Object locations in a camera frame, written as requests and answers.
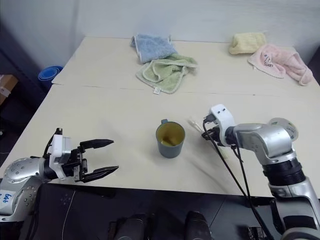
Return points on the blue towel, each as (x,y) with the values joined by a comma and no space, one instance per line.
(153,46)

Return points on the yellow towel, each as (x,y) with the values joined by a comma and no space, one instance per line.
(246,43)

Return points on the dark rounded shape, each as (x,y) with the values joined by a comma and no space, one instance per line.
(197,226)
(135,226)

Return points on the blue-grey mug yellow inside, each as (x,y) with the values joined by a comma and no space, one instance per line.
(170,147)

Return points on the blue plastic basin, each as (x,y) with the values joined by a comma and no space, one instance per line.
(48,73)

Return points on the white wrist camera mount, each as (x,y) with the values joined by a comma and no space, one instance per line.
(225,117)
(57,147)

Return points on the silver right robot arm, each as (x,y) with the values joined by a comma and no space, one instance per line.
(272,147)

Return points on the white toothbrush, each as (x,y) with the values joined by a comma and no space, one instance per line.
(196,125)

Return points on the green towel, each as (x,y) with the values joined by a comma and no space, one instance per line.
(167,72)

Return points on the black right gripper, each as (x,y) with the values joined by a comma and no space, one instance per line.
(215,133)

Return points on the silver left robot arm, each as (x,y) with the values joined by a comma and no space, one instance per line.
(22,172)

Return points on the pink towel with print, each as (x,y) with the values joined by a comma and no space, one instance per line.
(277,62)

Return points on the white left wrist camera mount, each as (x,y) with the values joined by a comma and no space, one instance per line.
(57,147)

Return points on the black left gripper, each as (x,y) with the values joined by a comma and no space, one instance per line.
(75,162)

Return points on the brown cardboard box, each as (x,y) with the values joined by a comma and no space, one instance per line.
(7,86)

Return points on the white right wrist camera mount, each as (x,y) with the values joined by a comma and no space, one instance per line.
(225,117)

